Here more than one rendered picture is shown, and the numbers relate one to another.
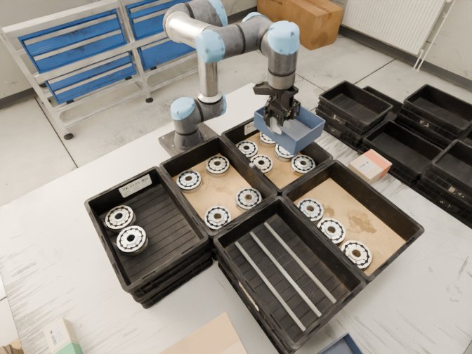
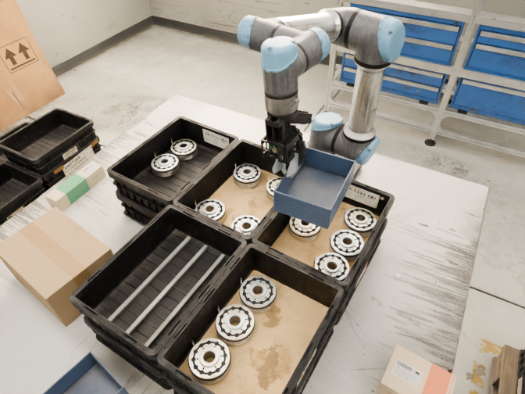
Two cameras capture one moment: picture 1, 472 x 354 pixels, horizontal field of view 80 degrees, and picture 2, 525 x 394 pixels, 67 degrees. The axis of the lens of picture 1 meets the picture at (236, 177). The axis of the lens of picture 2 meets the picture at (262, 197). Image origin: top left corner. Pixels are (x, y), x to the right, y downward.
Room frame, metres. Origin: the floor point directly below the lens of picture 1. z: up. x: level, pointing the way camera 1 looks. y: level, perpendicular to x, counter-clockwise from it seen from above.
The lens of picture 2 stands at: (0.35, -0.84, 1.82)
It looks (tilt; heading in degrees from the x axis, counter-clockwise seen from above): 45 degrees down; 67
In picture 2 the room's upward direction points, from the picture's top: 1 degrees counter-clockwise
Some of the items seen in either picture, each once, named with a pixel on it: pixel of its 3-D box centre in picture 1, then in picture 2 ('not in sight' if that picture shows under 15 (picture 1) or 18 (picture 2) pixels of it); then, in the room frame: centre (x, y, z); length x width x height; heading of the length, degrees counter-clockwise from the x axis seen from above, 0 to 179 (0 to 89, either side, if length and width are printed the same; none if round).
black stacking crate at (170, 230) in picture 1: (147, 227); (178, 166); (0.50, 0.32, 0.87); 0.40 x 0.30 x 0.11; 35
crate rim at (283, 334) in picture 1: (285, 260); (163, 270); (0.34, -0.15, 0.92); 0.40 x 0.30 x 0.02; 35
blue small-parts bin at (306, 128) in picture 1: (288, 123); (315, 185); (0.77, -0.19, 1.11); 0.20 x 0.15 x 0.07; 40
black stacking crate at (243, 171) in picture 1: (216, 187); (245, 195); (0.67, 0.08, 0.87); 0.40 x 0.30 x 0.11; 35
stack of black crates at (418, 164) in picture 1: (392, 161); not in sight; (1.26, -1.07, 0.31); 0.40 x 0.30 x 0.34; 38
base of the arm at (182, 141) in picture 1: (187, 133); not in sight; (1.07, 0.24, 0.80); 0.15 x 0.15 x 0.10
